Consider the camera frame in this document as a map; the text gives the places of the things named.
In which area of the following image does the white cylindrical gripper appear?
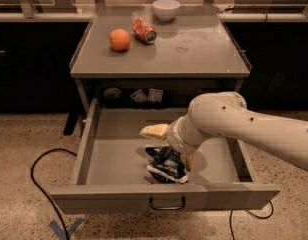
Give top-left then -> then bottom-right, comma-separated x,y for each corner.
139,116 -> 204,171

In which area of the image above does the blue chip bag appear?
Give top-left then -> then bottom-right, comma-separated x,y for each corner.
145,146 -> 188,184

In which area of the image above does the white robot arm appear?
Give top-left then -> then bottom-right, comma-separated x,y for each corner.
140,92 -> 308,172

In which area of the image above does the grey open drawer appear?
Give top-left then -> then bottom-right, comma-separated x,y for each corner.
50,100 -> 280,214

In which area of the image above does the grey counter cabinet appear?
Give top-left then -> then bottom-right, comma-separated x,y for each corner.
71,5 -> 250,109

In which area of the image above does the white tag right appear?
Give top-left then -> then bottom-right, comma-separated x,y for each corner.
147,89 -> 163,103

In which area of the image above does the white tag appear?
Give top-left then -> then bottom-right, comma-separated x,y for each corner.
130,89 -> 147,103
147,89 -> 163,103

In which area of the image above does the white tag left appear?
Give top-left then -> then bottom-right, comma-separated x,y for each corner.
130,89 -> 147,103

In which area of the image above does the round grey object in cabinet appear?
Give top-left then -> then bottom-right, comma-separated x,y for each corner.
103,88 -> 122,102

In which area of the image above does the red soda can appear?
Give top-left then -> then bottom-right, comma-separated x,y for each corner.
132,18 -> 157,45

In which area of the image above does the orange fruit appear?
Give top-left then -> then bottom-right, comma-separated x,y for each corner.
110,29 -> 131,52

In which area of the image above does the white bowl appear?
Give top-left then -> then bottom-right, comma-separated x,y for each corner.
153,0 -> 181,21

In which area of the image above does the blue tape cross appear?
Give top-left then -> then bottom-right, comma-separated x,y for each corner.
49,218 -> 84,240

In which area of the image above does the black drawer handle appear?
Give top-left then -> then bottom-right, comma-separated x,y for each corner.
149,197 -> 186,211

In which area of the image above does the black floor cable right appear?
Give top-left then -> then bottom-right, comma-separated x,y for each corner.
229,201 -> 275,240

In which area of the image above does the black floor cable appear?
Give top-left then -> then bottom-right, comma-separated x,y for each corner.
30,148 -> 78,240
229,201 -> 275,240

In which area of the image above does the black floor cable left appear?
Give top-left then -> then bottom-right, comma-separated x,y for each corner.
30,148 -> 78,240

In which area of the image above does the white horizontal rail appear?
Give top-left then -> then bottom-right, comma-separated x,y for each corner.
0,13 -> 308,23

